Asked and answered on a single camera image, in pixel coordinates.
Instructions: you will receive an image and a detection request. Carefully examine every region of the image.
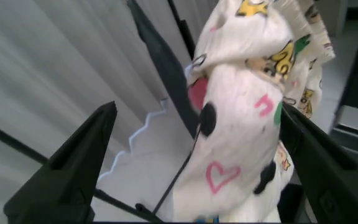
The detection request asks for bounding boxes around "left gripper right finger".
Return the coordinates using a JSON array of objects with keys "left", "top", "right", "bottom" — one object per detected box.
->
[{"left": 280, "top": 102, "right": 358, "bottom": 223}]

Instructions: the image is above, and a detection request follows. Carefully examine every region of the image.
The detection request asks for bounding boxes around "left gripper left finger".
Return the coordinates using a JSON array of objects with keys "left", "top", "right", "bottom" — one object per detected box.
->
[{"left": 3, "top": 101, "right": 117, "bottom": 223}]

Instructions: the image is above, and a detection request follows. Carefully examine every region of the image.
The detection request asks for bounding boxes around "cream printed garment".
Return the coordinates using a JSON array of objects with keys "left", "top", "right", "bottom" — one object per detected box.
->
[{"left": 172, "top": 0, "right": 336, "bottom": 223}]

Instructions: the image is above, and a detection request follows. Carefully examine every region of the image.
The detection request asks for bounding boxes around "black clothes rack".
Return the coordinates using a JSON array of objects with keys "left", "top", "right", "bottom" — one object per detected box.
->
[{"left": 0, "top": 0, "right": 202, "bottom": 223}]

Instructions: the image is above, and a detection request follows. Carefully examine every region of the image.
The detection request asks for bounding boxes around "white curtain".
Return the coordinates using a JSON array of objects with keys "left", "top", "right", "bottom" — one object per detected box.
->
[{"left": 0, "top": 0, "right": 223, "bottom": 223}]

